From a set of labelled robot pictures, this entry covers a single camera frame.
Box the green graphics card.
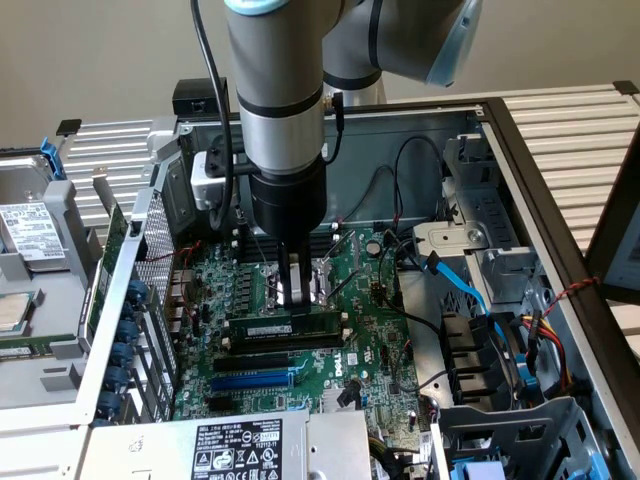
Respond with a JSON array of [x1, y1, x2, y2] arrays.
[[84, 167, 130, 341]]

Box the yellow red black wires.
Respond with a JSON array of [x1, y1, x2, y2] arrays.
[[517, 307, 574, 399]]

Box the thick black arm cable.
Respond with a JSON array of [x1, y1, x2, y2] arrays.
[[189, 0, 242, 232]]

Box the silver power supply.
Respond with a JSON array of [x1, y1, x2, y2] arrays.
[[74, 407, 374, 480]]

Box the silver metal disk bay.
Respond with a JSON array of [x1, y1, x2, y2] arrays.
[[412, 133, 551, 311]]

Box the black curved wire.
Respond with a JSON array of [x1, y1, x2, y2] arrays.
[[376, 227, 442, 332]]

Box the green motherboard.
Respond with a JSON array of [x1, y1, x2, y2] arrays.
[[172, 227, 432, 426]]

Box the silver hard disk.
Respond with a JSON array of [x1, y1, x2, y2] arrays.
[[0, 155, 71, 274]]

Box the blue expansion slot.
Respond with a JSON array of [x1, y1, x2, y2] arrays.
[[209, 370, 309, 395]]

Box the silver finned chipset heatsink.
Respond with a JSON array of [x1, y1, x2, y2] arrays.
[[321, 387, 362, 414]]

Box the CPU chip silver lid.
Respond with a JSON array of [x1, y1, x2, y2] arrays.
[[0, 291, 41, 335]]

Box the green RAM stick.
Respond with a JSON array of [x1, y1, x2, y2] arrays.
[[0, 333, 77, 359], [228, 310, 345, 342]]

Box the grey metal drive cage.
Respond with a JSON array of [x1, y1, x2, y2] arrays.
[[428, 394, 606, 480]]

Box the open PC case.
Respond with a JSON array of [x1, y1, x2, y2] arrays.
[[74, 97, 640, 480]]

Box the black looping cable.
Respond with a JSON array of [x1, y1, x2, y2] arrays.
[[392, 136, 448, 222]]

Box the CPU socket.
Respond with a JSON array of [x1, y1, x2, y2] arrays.
[[257, 257, 335, 310]]

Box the grey parts rack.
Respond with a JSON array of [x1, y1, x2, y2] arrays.
[[0, 144, 109, 409]]

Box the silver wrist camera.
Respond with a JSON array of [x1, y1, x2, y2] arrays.
[[190, 148, 237, 212]]

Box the blue disk carrier handle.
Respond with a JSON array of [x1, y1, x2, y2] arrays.
[[37, 137, 69, 184]]

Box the blue SATA wire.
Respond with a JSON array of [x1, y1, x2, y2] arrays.
[[423, 251, 509, 361]]

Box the yellow wire bundle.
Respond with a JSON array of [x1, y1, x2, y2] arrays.
[[368, 434, 401, 469]]

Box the red black twisted wire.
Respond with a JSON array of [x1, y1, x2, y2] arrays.
[[134, 242, 205, 322], [542, 276, 601, 315]]

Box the long black expansion slot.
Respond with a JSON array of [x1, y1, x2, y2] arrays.
[[212, 351, 292, 375]]

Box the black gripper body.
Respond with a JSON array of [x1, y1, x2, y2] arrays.
[[248, 157, 329, 244]]

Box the thin metal locking lever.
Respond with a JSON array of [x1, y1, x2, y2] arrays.
[[319, 238, 351, 264], [324, 272, 362, 302]]

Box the dark thin fan wire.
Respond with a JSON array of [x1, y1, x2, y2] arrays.
[[358, 164, 401, 226]]

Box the black SATA plug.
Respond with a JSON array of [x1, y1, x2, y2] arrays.
[[338, 378, 362, 409]]

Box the black cable with plug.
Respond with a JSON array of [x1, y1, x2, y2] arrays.
[[322, 91, 347, 166]]

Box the black framed panel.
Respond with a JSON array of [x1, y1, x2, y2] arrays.
[[583, 134, 640, 361]]

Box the black box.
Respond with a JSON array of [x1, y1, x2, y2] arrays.
[[171, 78, 232, 116]]

